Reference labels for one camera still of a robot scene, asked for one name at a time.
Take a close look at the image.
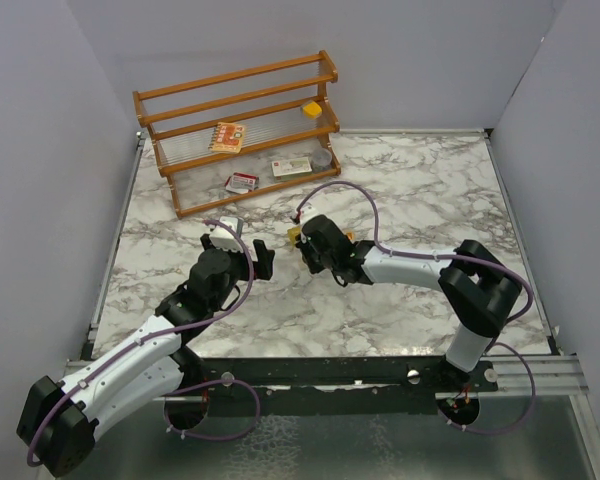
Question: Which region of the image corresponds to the orange spiral notebook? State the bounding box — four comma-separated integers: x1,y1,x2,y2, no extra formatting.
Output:
209,122,247,154

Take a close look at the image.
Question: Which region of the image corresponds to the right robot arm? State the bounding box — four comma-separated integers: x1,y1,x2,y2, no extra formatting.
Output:
295,213,522,391

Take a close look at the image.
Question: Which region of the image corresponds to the wooden three-tier shelf rack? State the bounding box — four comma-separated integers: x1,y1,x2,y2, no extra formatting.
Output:
133,50,341,218

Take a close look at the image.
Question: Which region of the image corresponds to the clear round pin jar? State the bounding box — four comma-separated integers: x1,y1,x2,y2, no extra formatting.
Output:
310,148,332,173

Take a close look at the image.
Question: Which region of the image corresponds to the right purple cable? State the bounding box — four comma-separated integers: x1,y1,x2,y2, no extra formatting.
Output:
297,180,537,434

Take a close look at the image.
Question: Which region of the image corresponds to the red white staples packet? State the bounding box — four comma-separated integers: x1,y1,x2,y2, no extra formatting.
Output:
224,172,259,195

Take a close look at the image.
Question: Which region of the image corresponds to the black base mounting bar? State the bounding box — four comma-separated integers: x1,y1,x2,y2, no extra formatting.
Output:
160,356,498,420

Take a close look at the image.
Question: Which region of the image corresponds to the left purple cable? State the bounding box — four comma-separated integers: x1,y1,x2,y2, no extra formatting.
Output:
25,217,256,469

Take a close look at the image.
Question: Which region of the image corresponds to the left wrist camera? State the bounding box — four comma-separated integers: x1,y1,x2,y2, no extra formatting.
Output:
209,216,244,252

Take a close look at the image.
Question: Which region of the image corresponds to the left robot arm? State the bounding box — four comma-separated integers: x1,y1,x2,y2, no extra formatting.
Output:
16,227,275,477

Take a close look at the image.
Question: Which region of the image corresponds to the yellow weekly pill organizer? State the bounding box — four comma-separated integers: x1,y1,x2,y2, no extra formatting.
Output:
287,226,302,249

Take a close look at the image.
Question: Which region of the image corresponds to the purple cable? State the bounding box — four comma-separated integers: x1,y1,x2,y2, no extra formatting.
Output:
25,217,256,469
297,180,537,434

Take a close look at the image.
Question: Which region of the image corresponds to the white green stapler box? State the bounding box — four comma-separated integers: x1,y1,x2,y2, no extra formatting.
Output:
271,157,313,181

